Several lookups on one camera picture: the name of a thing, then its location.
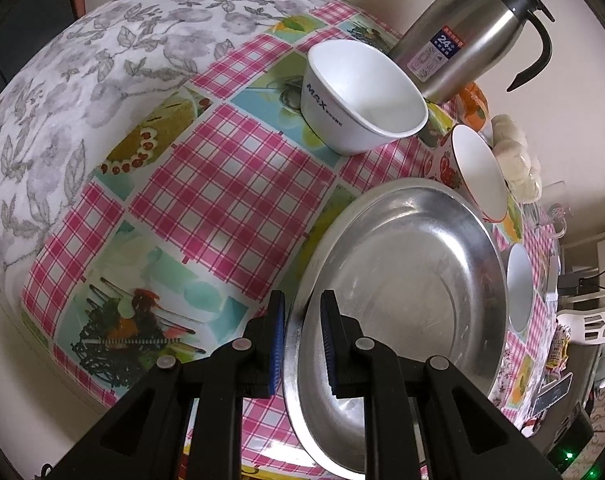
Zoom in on white printed bowl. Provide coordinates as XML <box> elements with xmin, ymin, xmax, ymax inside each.
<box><xmin>298</xmin><ymin>40</ymin><xmax>429</xmax><ymax>156</ymax></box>

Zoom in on white plastic chair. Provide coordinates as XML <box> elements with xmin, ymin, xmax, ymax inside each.
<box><xmin>557</xmin><ymin>300</ymin><xmax>605</xmax><ymax>346</ymax></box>

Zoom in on grey floral tablecloth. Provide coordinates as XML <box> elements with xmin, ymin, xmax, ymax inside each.
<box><xmin>0</xmin><ymin>0</ymin><xmax>343</xmax><ymax>311</ymax></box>

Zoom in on orange snack packet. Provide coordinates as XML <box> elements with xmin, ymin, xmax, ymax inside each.
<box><xmin>457</xmin><ymin>82</ymin><xmax>489</xmax><ymax>133</ymax></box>

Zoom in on strawberry pattern bowl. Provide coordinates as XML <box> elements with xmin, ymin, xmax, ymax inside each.
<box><xmin>425</xmin><ymin>124</ymin><xmax>508</xmax><ymax>223</ymax></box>

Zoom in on bag of steamed buns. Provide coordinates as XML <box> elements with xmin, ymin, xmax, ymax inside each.
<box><xmin>489</xmin><ymin>114</ymin><xmax>543</xmax><ymax>203</ymax></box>

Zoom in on colourful snack packets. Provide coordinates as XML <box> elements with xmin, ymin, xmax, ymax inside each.
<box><xmin>546</xmin><ymin>325</ymin><xmax>572</xmax><ymax>372</ymax></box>

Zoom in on steel thermos jug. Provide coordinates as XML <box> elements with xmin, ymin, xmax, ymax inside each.
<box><xmin>389</xmin><ymin>0</ymin><xmax>555</xmax><ymax>105</ymax></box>

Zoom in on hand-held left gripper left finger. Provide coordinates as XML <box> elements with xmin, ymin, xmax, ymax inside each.
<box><xmin>47</xmin><ymin>290</ymin><xmax>288</xmax><ymax>480</ymax></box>

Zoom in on clear glass mug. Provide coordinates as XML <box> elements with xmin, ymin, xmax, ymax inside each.
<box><xmin>535</xmin><ymin>180</ymin><xmax>570</xmax><ymax>238</ymax></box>

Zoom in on small white bowl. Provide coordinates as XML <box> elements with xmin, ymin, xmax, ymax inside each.
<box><xmin>505</xmin><ymin>243</ymin><xmax>534</xmax><ymax>333</ymax></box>

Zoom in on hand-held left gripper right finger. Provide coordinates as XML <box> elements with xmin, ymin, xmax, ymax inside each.
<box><xmin>319</xmin><ymin>290</ymin><xmax>558</xmax><ymax>480</ymax></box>

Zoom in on dark cabinet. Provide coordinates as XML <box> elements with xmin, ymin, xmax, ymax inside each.
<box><xmin>0</xmin><ymin>0</ymin><xmax>83</xmax><ymax>111</ymax></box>

